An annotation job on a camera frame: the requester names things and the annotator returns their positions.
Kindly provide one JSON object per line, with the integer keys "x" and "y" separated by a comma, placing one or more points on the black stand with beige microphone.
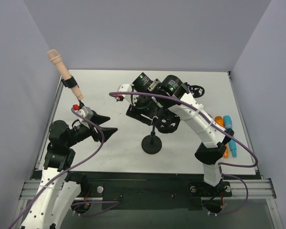
{"x": 70, "y": 83}

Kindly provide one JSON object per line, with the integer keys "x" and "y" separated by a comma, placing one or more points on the orange microphone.
{"x": 219, "y": 120}

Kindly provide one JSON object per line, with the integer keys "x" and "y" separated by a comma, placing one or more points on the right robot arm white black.
{"x": 164, "y": 104}

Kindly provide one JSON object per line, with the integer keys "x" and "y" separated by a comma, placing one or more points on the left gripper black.
{"x": 94, "y": 129}

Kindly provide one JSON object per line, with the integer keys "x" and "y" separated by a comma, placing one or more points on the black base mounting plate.
{"x": 147, "y": 202}

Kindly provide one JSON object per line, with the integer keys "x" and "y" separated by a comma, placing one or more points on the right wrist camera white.
{"x": 130, "y": 98}

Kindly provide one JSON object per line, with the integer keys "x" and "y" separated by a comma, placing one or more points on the black tripod shock mount stand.
{"x": 196, "y": 90}

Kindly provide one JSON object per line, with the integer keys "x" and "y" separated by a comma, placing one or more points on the aluminium frame rail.
{"x": 252, "y": 188}

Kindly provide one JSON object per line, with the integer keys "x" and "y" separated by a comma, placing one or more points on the black stand with orange microphone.
{"x": 155, "y": 138}

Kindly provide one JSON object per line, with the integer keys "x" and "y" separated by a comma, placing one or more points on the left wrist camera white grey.
{"x": 83, "y": 112}

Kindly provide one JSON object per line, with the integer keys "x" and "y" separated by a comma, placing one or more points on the beige microphone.
{"x": 56, "y": 59}

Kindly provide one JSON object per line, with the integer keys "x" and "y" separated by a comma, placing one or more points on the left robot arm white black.
{"x": 58, "y": 186}

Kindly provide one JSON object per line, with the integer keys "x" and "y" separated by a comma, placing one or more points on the cyan microphone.
{"x": 228, "y": 124}

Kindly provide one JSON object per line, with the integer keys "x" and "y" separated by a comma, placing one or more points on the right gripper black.
{"x": 138, "y": 116}

